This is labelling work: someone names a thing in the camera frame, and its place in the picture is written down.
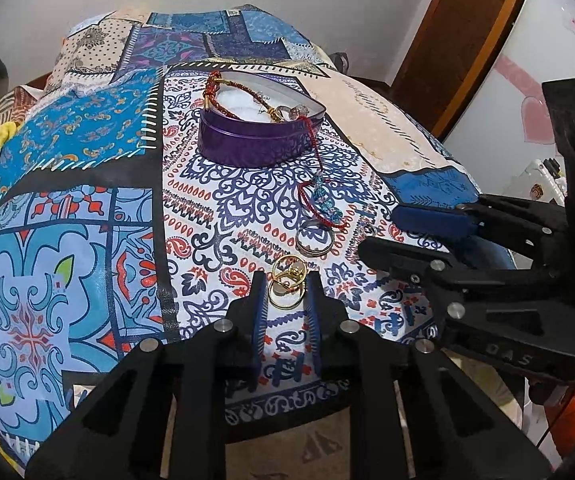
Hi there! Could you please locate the white cabinet with pink hearts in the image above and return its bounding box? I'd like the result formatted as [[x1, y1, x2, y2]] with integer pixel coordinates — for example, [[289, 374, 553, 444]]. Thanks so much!
[[441, 0, 575, 203]]

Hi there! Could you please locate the purple heart-shaped tin box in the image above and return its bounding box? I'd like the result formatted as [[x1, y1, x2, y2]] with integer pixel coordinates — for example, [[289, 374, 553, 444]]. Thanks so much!
[[200, 72, 327, 167]]

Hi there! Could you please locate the blue patterned patchwork blanket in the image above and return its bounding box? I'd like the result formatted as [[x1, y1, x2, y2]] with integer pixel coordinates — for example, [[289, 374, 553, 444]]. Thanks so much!
[[0, 4, 488, 467]]

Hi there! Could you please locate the silver and gold bangle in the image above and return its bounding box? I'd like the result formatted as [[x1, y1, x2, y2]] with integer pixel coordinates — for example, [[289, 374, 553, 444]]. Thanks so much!
[[295, 220, 336, 260]]

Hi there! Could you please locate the red cord blue bead bracelet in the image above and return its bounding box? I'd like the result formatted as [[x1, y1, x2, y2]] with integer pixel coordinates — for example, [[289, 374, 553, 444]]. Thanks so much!
[[297, 109, 353, 233]]

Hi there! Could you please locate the plain gold bangle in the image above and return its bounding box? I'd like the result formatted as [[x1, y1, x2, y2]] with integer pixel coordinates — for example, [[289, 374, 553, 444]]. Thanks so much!
[[266, 274, 309, 310]]

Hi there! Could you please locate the red bead necklace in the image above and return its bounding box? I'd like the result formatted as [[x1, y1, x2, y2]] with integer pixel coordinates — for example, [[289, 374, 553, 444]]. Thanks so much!
[[204, 70, 288, 124]]

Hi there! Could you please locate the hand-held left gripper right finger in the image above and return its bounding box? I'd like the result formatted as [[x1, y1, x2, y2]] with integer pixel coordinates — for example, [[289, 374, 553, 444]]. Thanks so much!
[[306, 275, 554, 480]]

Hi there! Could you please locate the clear crystal bracelet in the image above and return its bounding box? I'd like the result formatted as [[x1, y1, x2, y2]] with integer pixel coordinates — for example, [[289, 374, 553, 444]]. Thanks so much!
[[266, 101, 319, 123]]

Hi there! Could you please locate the white plastic object with sticker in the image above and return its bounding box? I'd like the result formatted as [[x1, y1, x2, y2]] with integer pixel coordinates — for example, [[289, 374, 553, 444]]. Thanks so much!
[[505, 157, 568, 206]]

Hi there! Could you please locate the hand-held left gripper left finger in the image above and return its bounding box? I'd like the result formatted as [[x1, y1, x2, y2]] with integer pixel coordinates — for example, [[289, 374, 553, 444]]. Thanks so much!
[[24, 271, 270, 480]]

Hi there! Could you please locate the gold ring with ornament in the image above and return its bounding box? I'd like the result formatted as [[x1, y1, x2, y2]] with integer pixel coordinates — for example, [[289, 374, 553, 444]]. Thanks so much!
[[272, 255, 309, 282]]

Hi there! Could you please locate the brown wooden door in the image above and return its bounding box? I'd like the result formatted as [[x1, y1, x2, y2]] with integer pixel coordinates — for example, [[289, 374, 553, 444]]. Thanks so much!
[[391, 0, 539, 137]]

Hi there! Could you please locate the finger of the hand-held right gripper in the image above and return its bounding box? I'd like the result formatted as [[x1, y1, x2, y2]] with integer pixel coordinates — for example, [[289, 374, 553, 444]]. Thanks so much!
[[390, 194, 569, 262], [357, 237, 575, 377]]

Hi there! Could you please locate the white padding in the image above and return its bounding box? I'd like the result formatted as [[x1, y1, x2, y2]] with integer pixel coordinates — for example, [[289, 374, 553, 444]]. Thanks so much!
[[211, 84, 280, 124]]

